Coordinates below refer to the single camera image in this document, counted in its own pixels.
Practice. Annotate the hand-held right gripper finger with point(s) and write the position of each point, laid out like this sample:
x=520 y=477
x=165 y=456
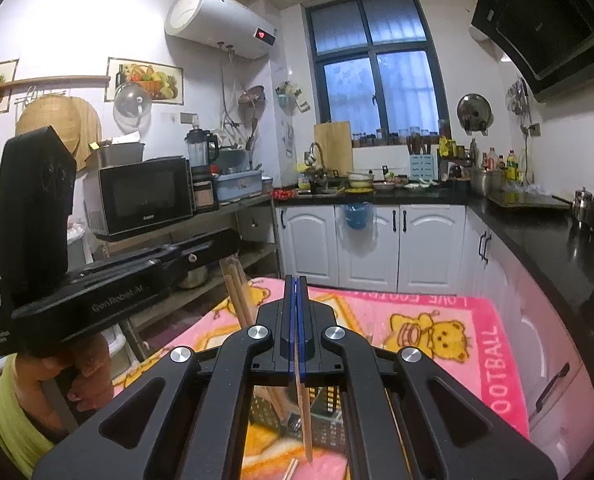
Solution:
x=301 y=320
x=291 y=310

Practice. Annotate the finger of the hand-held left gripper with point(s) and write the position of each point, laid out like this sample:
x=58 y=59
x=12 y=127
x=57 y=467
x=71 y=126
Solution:
x=207 y=250

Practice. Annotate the wooden chopstick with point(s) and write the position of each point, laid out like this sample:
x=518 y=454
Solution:
x=304 y=425
x=233 y=285
x=244 y=292

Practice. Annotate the dark green utensil holder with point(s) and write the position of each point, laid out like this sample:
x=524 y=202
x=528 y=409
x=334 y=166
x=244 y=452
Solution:
x=327 y=425

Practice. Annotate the pile of wooden chopsticks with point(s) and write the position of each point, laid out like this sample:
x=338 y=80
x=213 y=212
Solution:
x=291 y=470

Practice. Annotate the person's left forearm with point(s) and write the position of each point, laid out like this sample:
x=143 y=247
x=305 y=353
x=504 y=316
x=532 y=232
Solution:
x=12 y=425

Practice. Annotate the hanging kitchen utensils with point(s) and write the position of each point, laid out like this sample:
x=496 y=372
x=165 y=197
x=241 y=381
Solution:
x=518 y=95

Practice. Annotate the person's left hand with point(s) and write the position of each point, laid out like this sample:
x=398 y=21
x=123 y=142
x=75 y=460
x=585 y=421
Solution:
x=94 y=375

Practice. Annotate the metal shelf table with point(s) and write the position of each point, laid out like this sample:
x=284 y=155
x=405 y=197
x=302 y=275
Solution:
x=237 y=205

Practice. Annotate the grey blue dish rack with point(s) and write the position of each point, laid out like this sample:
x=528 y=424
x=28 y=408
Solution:
x=237 y=187

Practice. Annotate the black microwave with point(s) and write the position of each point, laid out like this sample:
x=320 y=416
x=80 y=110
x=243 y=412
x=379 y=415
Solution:
x=142 y=195

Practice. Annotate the round wooden board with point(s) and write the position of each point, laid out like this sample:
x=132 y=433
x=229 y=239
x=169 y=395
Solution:
x=42 y=115

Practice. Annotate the oval wooden board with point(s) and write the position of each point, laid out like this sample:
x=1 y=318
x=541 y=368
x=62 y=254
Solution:
x=89 y=125

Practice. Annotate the blender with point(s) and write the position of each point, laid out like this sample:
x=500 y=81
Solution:
x=199 y=147

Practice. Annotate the blue hanging bag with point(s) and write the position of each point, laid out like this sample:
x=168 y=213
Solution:
x=357 y=215

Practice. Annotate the long wooden rolling pin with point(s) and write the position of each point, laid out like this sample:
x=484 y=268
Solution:
x=52 y=80

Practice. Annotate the pink printed blanket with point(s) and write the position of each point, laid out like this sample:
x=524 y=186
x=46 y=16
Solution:
x=427 y=340

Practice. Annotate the clear glass lid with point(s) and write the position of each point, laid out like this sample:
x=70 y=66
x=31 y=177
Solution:
x=132 y=105

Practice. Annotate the white kitchen cabinets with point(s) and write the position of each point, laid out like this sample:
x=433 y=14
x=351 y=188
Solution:
x=422 y=245

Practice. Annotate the steel faucet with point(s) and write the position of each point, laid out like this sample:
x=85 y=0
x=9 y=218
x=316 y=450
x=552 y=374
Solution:
x=317 y=147

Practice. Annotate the hanging metal strainer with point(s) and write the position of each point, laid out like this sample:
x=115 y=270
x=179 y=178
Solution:
x=253 y=100

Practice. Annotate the wooden cutting board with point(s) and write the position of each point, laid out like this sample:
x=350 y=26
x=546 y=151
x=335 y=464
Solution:
x=332 y=145

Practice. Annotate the light blue knife block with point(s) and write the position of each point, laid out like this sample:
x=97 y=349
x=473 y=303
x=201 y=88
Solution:
x=422 y=167

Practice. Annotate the row of spice jars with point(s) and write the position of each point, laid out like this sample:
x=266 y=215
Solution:
x=392 y=137

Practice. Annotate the dark framed window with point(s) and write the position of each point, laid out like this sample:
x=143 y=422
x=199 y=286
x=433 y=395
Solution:
x=357 y=80

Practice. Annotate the steel basin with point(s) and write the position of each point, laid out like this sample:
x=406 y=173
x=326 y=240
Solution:
x=487 y=181

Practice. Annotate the white water heater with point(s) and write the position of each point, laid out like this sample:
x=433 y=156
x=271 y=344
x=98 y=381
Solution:
x=212 y=15

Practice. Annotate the flat metal baking tray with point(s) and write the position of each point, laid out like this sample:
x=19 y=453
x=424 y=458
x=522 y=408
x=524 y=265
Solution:
x=527 y=201

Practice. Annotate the yellow oil bottle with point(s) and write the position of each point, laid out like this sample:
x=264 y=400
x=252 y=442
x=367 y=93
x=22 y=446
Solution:
x=512 y=167

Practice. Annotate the steel pot lid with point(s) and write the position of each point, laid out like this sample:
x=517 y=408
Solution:
x=474 y=112

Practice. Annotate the steel kettle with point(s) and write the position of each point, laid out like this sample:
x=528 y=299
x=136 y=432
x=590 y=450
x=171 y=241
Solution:
x=582 y=207

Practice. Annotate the black range hood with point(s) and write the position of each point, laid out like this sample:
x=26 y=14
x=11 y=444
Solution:
x=537 y=15

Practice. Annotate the wall socket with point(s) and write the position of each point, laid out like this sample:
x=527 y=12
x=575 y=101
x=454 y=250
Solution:
x=534 y=129

